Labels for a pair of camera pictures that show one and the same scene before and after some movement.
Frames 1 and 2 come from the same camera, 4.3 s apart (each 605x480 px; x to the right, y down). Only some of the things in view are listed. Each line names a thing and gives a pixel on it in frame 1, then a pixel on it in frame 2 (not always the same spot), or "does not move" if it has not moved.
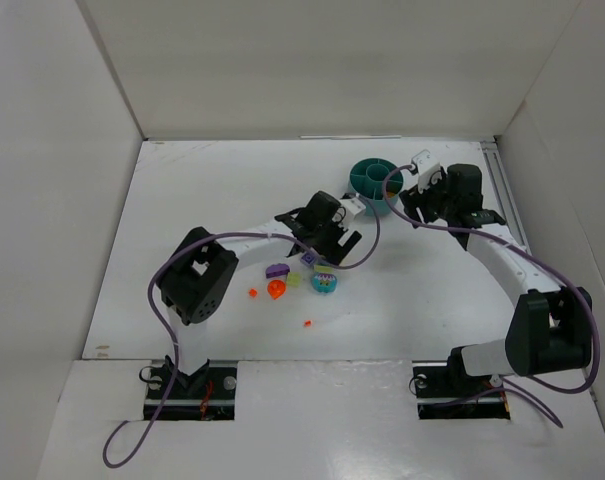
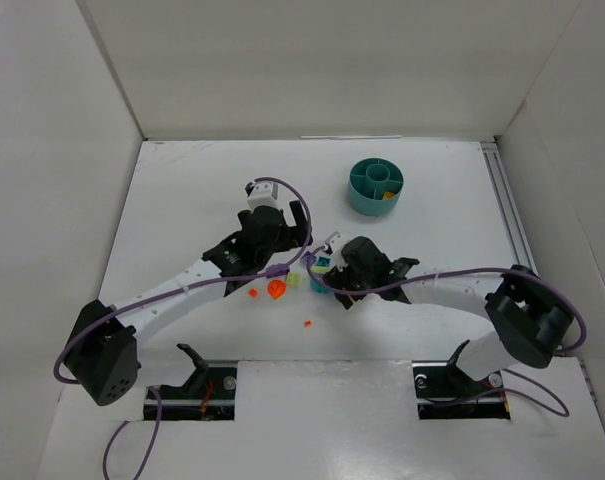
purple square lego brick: [307, 258] does not move
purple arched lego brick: [276, 270] does not move
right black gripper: [421, 204] → [335, 276]
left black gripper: [329, 243] → [289, 233]
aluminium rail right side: [503, 192] does not move
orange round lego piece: [276, 288] does not move
